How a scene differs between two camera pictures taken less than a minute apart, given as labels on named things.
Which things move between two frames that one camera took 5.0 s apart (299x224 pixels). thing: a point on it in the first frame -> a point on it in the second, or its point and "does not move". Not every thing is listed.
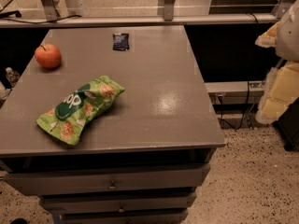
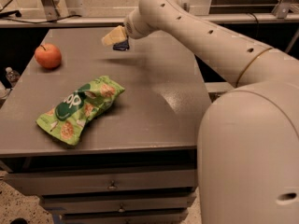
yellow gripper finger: x=268 y=38 -> x=115 y=36
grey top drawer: x=108 y=179 does not move
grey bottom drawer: x=140 y=217 does not move
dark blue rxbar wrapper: x=121 y=41 does not move
